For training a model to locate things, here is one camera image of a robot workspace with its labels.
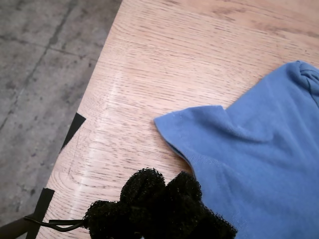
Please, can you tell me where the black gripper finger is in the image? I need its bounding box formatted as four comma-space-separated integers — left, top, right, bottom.
83, 167, 167, 239
159, 170, 238, 239

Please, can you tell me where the blue printed T-shirt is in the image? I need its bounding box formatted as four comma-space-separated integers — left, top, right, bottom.
154, 60, 319, 239

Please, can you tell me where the black tape patch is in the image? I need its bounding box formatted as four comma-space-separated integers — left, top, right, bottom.
26, 188, 55, 239
61, 112, 87, 151

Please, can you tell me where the dark metal table leg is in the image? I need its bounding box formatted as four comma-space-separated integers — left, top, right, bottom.
0, 213, 34, 239

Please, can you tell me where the thin black cable tie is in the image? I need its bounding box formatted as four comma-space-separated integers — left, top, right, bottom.
23, 216, 87, 233

